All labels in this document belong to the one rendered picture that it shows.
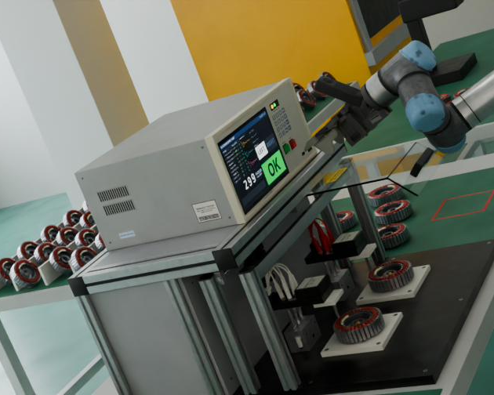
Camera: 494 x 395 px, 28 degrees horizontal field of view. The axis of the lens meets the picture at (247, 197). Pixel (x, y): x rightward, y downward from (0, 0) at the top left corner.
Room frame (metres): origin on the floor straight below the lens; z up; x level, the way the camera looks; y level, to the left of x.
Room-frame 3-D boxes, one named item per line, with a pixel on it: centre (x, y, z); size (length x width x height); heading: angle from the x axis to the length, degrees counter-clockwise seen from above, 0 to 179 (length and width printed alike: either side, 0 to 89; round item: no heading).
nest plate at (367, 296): (2.24, -0.26, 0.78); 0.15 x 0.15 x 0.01; 58
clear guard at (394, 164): (2.30, -0.29, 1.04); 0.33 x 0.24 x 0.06; 58
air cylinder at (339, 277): (2.32, -0.13, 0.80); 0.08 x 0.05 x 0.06; 148
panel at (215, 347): (2.27, 0.02, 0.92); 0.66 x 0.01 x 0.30; 148
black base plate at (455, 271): (2.15, -0.18, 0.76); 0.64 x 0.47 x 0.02; 148
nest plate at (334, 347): (2.04, -0.13, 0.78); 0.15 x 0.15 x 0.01; 58
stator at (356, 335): (2.04, -0.13, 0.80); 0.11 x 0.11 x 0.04
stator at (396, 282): (2.24, -0.26, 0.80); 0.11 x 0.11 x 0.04
